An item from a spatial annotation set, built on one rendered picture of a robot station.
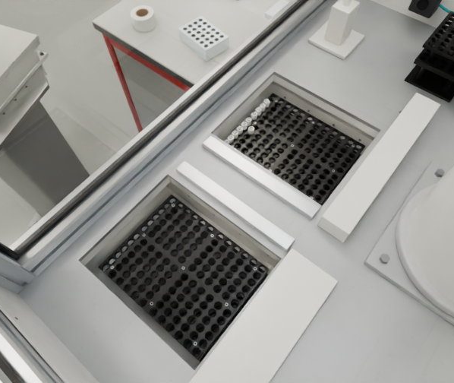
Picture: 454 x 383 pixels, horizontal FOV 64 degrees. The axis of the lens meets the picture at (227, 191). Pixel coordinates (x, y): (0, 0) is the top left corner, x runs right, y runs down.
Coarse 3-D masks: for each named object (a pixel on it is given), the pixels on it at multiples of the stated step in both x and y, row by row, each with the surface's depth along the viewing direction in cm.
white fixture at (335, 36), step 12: (348, 0) 70; (336, 12) 72; (348, 12) 71; (324, 24) 81; (336, 24) 74; (348, 24) 74; (312, 36) 79; (324, 36) 78; (336, 36) 76; (348, 36) 78; (360, 36) 78; (324, 48) 77; (336, 48) 77; (348, 48) 77
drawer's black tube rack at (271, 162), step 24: (264, 120) 75; (288, 120) 75; (312, 120) 75; (240, 144) 72; (264, 144) 72; (288, 144) 72; (312, 144) 72; (336, 144) 72; (360, 144) 72; (288, 168) 69; (312, 168) 69; (336, 168) 69; (312, 192) 67
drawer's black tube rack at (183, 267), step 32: (160, 224) 68; (192, 224) 64; (128, 256) 62; (160, 256) 64; (192, 256) 61; (224, 256) 61; (128, 288) 62; (160, 288) 59; (192, 288) 59; (224, 288) 59; (256, 288) 61; (160, 320) 59; (192, 320) 60; (224, 320) 59; (192, 352) 54
